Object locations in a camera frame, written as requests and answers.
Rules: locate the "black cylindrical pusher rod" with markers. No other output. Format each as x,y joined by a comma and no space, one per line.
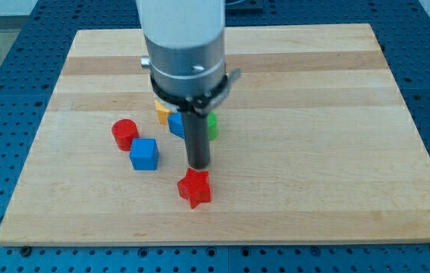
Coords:
196,137

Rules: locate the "blue cube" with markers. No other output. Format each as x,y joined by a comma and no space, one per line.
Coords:
144,154

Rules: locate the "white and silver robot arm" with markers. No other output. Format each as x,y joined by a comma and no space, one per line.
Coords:
186,60

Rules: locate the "red star block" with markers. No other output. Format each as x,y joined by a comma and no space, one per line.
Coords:
195,188

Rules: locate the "green cylinder block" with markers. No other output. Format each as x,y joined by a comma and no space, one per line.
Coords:
212,125

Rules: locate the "blue block behind rod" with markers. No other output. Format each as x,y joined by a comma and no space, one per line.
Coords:
175,125

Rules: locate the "yellow block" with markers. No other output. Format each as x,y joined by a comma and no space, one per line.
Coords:
163,112

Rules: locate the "red cylinder block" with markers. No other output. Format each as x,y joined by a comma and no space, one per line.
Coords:
125,131

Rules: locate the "wooden board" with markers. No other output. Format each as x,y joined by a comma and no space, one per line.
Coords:
315,145

